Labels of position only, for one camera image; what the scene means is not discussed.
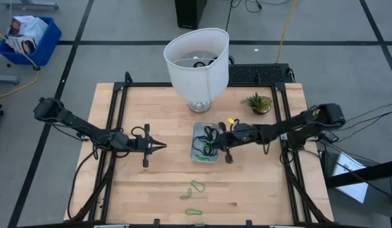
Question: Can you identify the white printed box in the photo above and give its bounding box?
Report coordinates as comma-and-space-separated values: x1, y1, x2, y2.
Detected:
5, 35, 37, 54

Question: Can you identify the white printed bag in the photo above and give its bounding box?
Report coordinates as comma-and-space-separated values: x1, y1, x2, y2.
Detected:
8, 15, 49, 42

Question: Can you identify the yellow floor cable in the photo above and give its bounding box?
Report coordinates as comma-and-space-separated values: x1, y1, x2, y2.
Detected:
0, 27, 41, 101

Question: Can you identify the black metal beam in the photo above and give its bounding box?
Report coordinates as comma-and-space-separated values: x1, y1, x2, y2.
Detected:
325, 159, 392, 188

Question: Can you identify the blue plastic crate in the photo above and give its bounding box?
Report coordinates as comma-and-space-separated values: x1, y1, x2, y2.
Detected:
0, 16, 63, 67

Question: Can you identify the white shade table lamp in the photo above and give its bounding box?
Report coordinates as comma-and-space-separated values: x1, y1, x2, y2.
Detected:
163, 27, 231, 114

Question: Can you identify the white paper sheet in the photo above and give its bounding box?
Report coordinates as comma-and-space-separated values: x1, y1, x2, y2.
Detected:
331, 151, 369, 204

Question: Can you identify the grey metal stand foot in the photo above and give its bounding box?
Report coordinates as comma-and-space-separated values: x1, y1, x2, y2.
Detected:
1, 0, 60, 10
0, 74, 20, 86

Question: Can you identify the yellow hanging cable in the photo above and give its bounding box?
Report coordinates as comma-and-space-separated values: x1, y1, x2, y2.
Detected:
275, 0, 298, 64

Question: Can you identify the black perforated metal box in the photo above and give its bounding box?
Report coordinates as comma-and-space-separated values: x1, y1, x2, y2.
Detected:
228, 63, 294, 85

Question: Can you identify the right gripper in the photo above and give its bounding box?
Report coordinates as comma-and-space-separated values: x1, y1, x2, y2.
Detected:
210, 122, 239, 165

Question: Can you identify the black power adapter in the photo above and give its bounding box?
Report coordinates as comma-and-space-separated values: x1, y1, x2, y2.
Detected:
319, 130, 340, 144

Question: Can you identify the black floor cable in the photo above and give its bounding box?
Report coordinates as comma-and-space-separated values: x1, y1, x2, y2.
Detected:
225, 0, 291, 32

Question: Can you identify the black rubber band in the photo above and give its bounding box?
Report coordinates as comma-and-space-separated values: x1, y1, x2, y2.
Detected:
191, 136, 217, 156
203, 125, 219, 143

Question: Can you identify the potted succulent plant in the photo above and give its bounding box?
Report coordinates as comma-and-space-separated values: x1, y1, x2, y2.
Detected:
240, 92, 273, 115

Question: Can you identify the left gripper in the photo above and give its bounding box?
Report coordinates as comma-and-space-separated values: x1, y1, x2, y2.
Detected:
134, 124, 167, 168

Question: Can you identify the black rectangular box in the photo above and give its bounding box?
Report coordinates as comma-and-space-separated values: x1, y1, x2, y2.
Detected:
174, 0, 208, 30

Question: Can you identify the white plastic bin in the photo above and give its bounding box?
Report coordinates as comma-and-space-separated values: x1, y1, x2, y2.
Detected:
190, 122, 222, 163

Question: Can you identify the black metal table frame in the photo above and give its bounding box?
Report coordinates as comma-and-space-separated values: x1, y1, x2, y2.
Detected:
64, 71, 334, 228

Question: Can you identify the black looped gripper cable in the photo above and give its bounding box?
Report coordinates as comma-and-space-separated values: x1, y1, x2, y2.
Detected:
131, 125, 146, 139

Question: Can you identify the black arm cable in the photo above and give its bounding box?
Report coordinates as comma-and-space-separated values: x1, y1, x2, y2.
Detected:
66, 148, 100, 220

